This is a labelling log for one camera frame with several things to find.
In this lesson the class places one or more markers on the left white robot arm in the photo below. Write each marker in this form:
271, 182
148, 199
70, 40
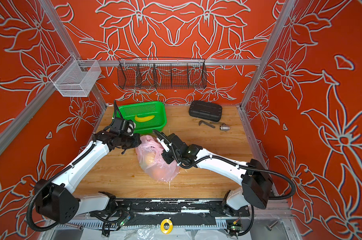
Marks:
54, 202

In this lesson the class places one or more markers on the white mesh wall basket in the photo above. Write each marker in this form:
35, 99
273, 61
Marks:
74, 80

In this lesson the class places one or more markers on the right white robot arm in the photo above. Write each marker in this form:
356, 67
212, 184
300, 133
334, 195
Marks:
254, 180

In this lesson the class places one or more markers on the black plastic case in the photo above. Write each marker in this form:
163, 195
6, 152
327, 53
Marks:
206, 111

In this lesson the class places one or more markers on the yellow banana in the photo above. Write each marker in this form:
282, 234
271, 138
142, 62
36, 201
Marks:
144, 119

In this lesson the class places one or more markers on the black wire wall basket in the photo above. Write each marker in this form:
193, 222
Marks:
162, 74

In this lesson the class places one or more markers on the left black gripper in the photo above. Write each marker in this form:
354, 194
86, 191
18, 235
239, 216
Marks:
137, 140

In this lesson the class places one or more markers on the green plastic basket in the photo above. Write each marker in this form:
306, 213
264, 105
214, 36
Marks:
156, 108

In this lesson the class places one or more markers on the black hex key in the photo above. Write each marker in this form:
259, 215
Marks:
206, 124

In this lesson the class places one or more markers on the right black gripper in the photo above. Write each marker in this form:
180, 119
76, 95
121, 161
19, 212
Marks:
164, 155

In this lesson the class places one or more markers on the pink plastic bag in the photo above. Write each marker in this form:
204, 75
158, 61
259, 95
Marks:
151, 161

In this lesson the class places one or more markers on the yellow tape roll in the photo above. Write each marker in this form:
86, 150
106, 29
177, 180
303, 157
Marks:
166, 226

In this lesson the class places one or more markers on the metal drill chuck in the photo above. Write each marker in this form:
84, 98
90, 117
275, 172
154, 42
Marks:
225, 128

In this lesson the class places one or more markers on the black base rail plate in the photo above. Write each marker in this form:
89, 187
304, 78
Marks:
212, 207

